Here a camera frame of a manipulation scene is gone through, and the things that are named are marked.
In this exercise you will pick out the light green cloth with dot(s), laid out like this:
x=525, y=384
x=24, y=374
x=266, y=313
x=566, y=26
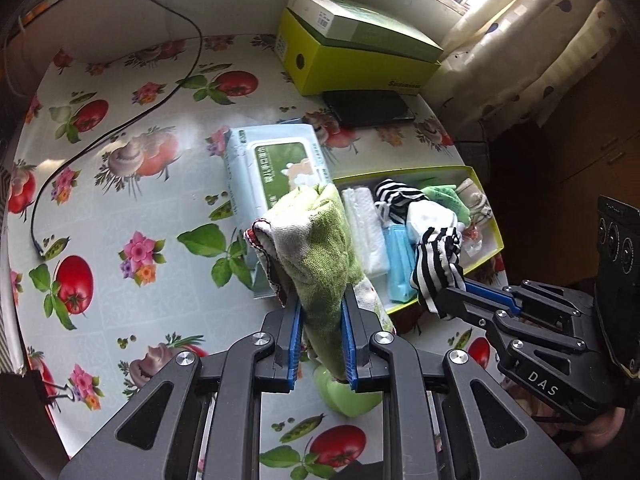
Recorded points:
x=447, y=195

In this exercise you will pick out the grey patterned sock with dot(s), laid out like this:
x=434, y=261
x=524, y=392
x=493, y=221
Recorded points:
x=472, y=200

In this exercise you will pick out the black phone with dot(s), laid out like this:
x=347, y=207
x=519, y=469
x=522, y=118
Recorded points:
x=370, y=107

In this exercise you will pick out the person's right hand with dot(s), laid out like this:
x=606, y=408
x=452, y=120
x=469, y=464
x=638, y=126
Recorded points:
x=600, y=430

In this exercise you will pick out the green white sock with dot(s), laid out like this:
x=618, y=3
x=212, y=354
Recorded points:
x=325, y=260

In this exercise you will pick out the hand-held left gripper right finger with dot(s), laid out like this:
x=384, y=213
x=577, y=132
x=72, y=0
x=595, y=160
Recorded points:
x=350, y=345

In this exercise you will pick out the dark wooden cabinet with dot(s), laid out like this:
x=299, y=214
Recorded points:
x=590, y=150

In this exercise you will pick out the white towel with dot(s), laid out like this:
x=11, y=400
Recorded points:
x=365, y=230

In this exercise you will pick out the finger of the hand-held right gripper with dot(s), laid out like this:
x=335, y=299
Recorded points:
x=490, y=292
x=465, y=307

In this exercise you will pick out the yellow green shoebox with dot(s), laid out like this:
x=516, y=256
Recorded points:
x=340, y=70

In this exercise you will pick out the white sock pair grey toes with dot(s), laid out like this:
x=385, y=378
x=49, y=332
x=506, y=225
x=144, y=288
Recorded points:
x=430, y=215

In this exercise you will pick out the black binder clip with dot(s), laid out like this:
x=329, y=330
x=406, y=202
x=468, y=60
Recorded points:
x=40, y=385

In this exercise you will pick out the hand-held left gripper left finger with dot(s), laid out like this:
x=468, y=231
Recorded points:
x=295, y=345

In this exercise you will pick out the shallow yellow-rimmed box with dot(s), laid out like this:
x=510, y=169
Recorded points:
x=370, y=180

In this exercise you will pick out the blue cloth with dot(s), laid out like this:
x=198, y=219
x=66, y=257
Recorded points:
x=400, y=265

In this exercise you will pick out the wet wipes pack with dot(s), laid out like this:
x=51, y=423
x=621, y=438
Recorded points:
x=265, y=160

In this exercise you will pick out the cream dotted curtain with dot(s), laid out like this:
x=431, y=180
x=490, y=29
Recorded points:
x=525, y=35

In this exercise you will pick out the black white striped sock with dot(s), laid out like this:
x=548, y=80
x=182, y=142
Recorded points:
x=435, y=260
x=395, y=197

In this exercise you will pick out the tomato print tablecloth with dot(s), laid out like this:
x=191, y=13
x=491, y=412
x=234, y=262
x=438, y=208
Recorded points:
x=150, y=200

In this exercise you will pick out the green rounded square case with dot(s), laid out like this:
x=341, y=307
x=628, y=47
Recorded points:
x=345, y=400

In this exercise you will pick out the green white carton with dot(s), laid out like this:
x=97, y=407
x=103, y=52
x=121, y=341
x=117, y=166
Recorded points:
x=370, y=25

